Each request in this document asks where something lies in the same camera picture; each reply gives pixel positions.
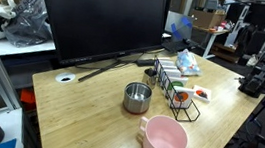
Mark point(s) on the white book with orange circle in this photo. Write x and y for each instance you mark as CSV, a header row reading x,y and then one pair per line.
x,y
182,97

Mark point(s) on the plain white book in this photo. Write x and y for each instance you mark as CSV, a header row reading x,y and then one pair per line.
x,y
173,72
165,61
168,67

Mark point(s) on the white book with green circle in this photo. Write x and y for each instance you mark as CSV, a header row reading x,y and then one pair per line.
x,y
177,83

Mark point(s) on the blue book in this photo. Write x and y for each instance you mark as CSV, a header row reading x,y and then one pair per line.
x,y
7,145

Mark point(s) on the small stainless steel cup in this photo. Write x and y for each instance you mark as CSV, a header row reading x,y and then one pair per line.
x,y
149,77

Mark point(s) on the black power adapter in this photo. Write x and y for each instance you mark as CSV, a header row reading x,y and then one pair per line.
x,y
145,62

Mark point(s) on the small steel pot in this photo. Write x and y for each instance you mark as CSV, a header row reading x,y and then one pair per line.
x,y
137,97

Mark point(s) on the black monitor stand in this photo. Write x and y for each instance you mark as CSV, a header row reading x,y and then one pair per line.
x,y
103,68

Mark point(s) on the clear bag with blue-white contents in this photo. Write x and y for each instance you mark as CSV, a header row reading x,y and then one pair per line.
x,y
187,62

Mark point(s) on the large black computer monitor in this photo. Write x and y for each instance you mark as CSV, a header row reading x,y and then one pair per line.
x,y
102,17

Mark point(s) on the grey panel with blue tape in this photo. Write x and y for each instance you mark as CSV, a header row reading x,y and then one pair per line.
x,y
179,27

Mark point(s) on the pink plastic mug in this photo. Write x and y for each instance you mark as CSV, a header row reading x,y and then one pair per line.
x,y
164,140

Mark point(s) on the white side table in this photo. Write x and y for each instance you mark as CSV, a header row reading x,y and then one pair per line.
x,y
212,38

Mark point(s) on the cardboard box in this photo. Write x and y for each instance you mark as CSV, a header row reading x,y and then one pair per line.
x,y
207,18

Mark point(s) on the grey transparent plastic bag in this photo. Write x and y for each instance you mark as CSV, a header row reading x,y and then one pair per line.
x,y
27,22

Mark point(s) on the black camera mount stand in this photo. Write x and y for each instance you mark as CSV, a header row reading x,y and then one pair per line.
x,y
256,79

